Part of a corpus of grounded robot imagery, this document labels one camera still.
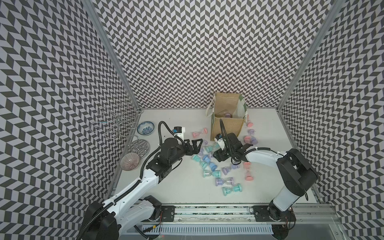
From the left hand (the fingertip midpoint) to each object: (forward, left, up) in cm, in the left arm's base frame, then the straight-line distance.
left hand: (196, 141), depth 77 cm
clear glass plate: (+7, +37, -16) cm, 41 cm away
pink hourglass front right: (-12, -29, -18) cm, 36 cm away
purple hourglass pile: (+4, -2, -18) cm, 19 cm away
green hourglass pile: (-5, -4, -16) cm, 18 cm away
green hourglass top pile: (+5, -8, -18) cm, 20 cm away
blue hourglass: (-1, -6, -17) cm, 18 cm away
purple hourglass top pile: (+33, -23, -17) cm, 44 cm away
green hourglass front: (-20, -16, -17) cm, 30 cm away
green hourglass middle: (-10, -11, -17) cm, 23 cm away
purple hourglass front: (-14, -18, -19) cm, 30 cm away
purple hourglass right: (+11, -37, -17) cm, 42 cm away
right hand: (+2, -14, -18) cm, 23 cm away
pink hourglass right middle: (+13, -33, -19) cm, 40 cm away
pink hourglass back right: (+25, -37, -17) cm, 48 cm away
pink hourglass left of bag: (+17, +1, -18) cm, 24 cm away
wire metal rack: (+26, +53, -12) cm, 60 cm away
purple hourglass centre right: (-8, -16, -17) cm, 25 cm away
